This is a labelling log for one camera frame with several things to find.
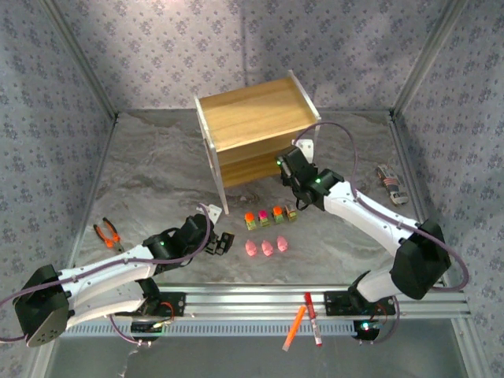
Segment wooden two-tier shelf white frame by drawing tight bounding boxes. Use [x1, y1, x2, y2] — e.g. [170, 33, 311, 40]
[194, 69, 322, 216]

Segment black controller board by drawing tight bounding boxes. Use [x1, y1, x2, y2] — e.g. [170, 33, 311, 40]
[131, 321, 165, 340]
[352, 319, 382, 343]

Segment white striped toy car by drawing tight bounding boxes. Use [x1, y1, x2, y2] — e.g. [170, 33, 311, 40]
[376, 164, 409, 206]

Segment orange marker pen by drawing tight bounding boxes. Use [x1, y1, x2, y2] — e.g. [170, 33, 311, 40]
[282, 305, 307, 352]

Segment red marker pen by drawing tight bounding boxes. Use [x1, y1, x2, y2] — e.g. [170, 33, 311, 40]
[303, 291, 323, 347]

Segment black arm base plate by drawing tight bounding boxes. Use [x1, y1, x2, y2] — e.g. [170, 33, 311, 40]
[323, 290, 397, 318]
[129, 291, 187, 318]

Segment orange handled pliers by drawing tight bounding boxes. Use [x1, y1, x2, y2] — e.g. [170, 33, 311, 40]
[93, 217, 125, 253]

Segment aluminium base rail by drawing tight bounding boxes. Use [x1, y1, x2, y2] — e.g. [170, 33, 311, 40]
[58, 283, 473, 339]

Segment grey slotted cable duct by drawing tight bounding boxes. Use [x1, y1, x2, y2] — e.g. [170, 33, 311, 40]
[65, 322, 358, 339]

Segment aluminium side rail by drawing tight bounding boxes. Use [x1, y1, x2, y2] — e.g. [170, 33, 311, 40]
[65, 116, 120, 279]
[387, 112, 450, 287]

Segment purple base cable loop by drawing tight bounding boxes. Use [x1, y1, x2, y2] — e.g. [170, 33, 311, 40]
[360, 295, 401, 346]
[109, 313, 154, 348]

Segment aluminium frame post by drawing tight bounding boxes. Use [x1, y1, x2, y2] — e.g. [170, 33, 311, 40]
[390, 0, 470, 116]
[41, 0, 120, 121]

